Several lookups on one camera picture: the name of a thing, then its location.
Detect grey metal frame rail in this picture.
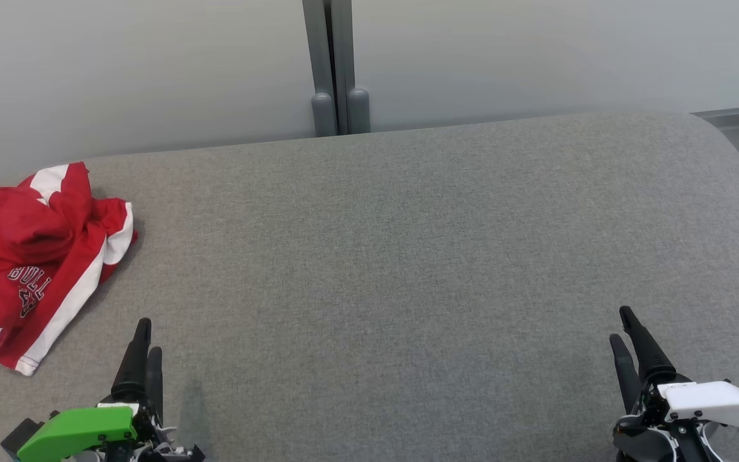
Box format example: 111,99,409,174
690,95,739,132

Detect red Bulls basketball jersey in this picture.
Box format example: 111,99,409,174
0,162,128,384

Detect grey metal partition post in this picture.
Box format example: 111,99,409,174
302,0,354,136

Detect grey round post foot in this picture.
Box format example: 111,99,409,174
347,87,371,135
311,92,337,137

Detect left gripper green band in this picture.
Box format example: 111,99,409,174
17,318,205,462

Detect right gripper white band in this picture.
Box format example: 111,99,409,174
609,306,739,462

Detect red shorts white side stripe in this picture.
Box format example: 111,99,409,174
0,196,139,377

